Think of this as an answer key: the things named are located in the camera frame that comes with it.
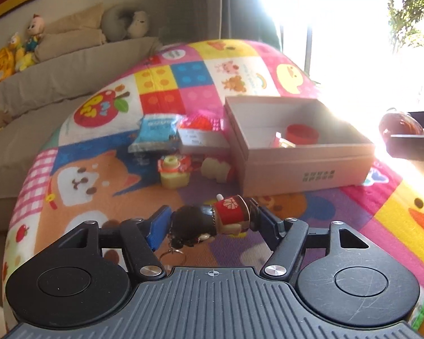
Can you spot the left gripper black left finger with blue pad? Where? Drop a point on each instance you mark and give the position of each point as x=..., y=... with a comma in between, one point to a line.
x=138, y=239

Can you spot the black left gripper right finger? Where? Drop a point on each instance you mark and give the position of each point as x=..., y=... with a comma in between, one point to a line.
x=288, y=239

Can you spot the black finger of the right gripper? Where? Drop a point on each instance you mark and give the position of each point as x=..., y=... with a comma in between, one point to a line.
x=404, y=135

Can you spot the black red doll keychain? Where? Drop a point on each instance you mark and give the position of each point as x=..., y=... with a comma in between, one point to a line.
x=193, y=225

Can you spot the grey white usb hub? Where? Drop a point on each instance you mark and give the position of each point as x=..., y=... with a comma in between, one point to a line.
x=196, y=142

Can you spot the open pink cardboard box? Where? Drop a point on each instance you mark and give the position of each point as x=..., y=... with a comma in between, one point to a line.
x=268, y=164

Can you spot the small yellow figurine toy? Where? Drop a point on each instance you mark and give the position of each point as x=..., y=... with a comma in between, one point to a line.
x=215, y=169

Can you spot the red round cup toy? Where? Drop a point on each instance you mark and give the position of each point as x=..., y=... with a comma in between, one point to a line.
x=300, y=134

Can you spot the colourful cartoon play mat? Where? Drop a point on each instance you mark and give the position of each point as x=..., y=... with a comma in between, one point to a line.
x=208, y=193

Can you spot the blue white wipes pack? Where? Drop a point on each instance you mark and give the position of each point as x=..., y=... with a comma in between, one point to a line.
x=158, y=132

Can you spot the pink plastic strainer toy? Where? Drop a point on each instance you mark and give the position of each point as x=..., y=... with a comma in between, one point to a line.
x=200, y=121

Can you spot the grey fabric sofa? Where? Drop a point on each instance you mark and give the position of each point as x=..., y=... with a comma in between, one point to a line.
x=35, y=102

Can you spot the beige folded blanket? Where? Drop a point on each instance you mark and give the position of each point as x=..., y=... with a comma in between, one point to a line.
x=71, y=33

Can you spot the grey neck pillow plush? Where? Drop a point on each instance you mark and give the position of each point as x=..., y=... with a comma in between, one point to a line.
x=124, y=21

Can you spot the yellow duck plush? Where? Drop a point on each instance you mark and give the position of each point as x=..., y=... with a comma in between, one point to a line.
x=8, y=56

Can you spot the doll plush with orange hair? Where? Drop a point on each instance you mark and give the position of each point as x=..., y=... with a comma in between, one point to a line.
x=35, y=33

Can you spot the yellow toy camera keychain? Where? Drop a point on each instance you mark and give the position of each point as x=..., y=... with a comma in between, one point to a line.
x=174, y=171

